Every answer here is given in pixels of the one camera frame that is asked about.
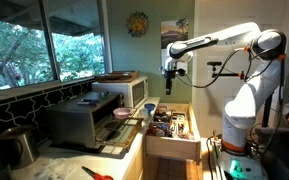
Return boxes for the black camera stand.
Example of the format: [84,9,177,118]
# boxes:
[206,60,274,128]

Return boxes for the grey window frame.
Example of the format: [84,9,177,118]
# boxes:
[0,0,113,104]

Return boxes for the dark flat remote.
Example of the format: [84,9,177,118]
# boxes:
[76,98,100,107]

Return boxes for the open wooden drawer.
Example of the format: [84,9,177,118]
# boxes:
[144,102,202,163]

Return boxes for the white microwave oven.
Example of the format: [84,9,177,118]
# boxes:
[91,75,149,108]

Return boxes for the small glass jar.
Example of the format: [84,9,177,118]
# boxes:
[137,108,149,120]

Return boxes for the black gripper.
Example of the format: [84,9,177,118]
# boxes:
[164,66,179,96]

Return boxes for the blue bowl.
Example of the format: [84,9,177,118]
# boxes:
[143,102,156,113]

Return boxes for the wooden base cabinet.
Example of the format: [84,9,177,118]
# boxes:
[122,138,148,180]

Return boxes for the grey work table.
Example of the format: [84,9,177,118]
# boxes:
[255,126,289,180]

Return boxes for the wall calendar with landscape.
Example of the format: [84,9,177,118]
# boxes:
[160,18,190,73]

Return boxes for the sun shaped wall ornament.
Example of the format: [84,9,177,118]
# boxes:
[126,11,150,38]

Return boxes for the stainless steel kettle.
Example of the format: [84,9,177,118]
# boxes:
[0,125,40,168]

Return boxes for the pink bowl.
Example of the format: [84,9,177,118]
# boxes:
[112,107,132,120]

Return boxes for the steel toaster oven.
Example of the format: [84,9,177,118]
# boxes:
[45,91,144,150]

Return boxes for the red handled scissors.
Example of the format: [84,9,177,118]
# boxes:
[81,165,114,180]

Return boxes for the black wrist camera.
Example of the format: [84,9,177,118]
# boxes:
[175,68,188,77]

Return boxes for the wooden serving tray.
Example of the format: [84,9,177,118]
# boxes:
[94,70,141,84]

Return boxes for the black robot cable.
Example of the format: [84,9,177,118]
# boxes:
[175,46,285,158]

